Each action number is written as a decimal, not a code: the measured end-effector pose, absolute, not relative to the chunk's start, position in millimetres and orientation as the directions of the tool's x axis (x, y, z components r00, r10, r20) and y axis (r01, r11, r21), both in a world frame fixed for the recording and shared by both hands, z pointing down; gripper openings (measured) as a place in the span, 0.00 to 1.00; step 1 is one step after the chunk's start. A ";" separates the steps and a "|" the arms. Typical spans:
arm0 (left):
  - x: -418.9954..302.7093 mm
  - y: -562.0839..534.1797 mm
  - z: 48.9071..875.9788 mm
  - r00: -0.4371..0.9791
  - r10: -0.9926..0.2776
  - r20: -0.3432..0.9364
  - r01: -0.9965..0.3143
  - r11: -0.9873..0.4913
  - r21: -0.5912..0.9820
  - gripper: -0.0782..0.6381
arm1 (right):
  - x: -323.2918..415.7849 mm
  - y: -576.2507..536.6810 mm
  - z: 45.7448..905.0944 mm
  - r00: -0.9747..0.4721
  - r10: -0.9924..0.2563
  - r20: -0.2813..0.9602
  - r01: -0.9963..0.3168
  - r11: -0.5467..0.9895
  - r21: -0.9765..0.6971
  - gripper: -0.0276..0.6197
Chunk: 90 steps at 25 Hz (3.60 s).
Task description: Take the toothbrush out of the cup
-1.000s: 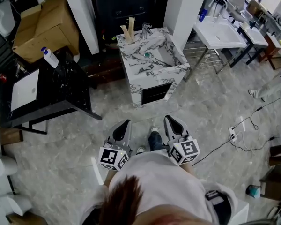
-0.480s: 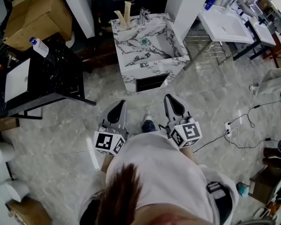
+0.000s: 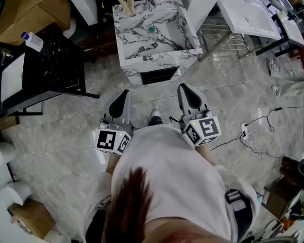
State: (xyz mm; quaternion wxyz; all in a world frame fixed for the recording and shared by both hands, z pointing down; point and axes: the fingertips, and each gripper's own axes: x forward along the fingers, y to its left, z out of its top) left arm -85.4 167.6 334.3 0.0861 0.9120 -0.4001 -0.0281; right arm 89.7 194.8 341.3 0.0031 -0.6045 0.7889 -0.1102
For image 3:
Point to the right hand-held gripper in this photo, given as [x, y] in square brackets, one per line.
[205, 129]

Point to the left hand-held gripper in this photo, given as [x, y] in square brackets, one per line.
[109, 139]

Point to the person's right forearm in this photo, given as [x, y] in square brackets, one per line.
[207, 154]

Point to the person's left forearm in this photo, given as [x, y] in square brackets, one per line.
[113, 162]

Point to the person's white shoe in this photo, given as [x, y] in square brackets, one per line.
[156, 114]

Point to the person's dark trouser leg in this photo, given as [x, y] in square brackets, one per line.
[155, 121]

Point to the marble sink vanity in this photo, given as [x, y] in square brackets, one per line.
[157, 57]

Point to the white power strip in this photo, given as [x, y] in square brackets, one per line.
[244, 130]

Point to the black vanity cabinet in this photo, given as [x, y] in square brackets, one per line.
[55, 70]

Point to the person's white shirt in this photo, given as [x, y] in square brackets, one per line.
[180, 181]

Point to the white panel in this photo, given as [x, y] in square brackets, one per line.
[200, 1]
[81, 1]

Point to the large white ceramic sink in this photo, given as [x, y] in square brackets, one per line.
[248, 16]

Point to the beige tube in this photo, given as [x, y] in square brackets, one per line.
[121, 2]

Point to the chrome faucet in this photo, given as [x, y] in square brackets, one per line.
[149, 1]

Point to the white soap pump bottle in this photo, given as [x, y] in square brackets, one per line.
[34, 41]

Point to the white rectangular basin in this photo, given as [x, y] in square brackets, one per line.
[12, 78]

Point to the small white ceramic sink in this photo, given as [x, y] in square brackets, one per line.
[291, 29]

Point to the brown wooden furniture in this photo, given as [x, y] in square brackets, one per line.
[281, 194]

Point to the large cardboard box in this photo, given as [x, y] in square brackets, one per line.
[30, 9]

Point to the small cardboard box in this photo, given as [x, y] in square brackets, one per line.
[31, 218]

